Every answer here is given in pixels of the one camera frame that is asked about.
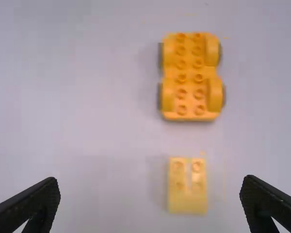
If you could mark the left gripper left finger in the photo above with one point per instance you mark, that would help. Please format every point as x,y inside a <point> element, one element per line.
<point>26,206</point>

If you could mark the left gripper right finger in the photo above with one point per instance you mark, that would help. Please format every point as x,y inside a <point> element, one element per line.
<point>269,201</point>

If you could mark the yellow toy car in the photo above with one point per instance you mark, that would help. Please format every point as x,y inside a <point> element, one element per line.
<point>189,80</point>

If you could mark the yellow toy brick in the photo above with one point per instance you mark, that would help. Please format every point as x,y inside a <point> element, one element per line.
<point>186,194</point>

